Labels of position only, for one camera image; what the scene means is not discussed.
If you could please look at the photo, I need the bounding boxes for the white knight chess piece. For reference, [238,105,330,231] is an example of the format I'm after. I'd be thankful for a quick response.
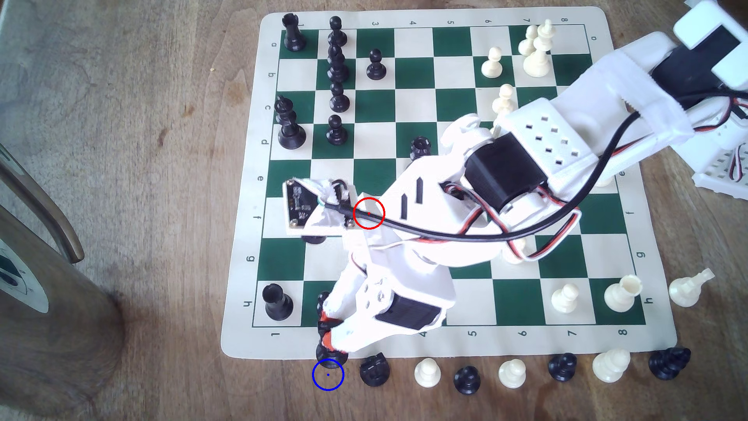
[592,349,632,384]

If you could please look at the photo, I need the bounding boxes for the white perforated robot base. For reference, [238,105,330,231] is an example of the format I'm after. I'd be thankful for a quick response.
[672,117,748,201]

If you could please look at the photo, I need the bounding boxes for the black rook chess piece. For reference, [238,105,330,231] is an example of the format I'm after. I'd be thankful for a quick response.
[282,13,307,52]
[262,283,294,322]

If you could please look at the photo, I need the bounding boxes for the black knight chess piece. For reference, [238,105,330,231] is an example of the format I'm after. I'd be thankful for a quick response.
[315,318,350,367]
[359,352,391,388]

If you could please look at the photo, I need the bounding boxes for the white rook chess piece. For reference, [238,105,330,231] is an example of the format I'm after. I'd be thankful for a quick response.
[603,275,644,313]

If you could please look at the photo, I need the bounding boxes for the white king chess piece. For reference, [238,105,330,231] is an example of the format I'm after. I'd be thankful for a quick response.
[522,19,556,78]

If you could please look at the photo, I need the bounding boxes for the green and cream chess mat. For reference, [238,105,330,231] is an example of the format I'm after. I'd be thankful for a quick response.
[220,6,679,360]

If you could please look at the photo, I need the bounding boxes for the black bishop chess piece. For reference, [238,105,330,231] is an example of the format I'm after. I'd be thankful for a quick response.
[648,347,692,381]
[326,44,350,83]

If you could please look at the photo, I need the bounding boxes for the red white black servo wires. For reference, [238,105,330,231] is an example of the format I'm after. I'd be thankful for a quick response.
[362,181,582,262]
[690,96,748,183]

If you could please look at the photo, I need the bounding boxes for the black king chess piece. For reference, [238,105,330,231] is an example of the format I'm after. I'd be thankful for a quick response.
[275,95,307,150]

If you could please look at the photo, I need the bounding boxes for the gripper camera circuit board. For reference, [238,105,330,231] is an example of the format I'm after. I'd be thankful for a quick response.
[283,177,358,245]

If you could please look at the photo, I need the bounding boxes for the white pawn chess piece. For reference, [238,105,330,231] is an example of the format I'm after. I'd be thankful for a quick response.
[491,83,518,116]
[550,283,580,315]
[501,241,528,265]
[414,358,442,389]
[518,25,540,57]
[481,47,504,79]
[498,358,527,389]

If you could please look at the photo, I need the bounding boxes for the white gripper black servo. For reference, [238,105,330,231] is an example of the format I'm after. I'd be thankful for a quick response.
[319,231,457,354]

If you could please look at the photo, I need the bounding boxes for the black queen chess piece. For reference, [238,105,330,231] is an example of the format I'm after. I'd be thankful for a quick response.
[409,136,434,162]

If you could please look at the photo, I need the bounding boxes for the brown wooden chair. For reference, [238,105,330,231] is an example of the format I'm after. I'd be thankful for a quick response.
[0,143,126,417]

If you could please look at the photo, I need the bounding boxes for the white bishop chess piece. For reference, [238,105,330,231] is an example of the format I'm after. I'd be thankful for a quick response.
[669,268,716,308]

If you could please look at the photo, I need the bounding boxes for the black camera cable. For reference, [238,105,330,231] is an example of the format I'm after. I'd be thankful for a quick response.
[323,110,640,242]

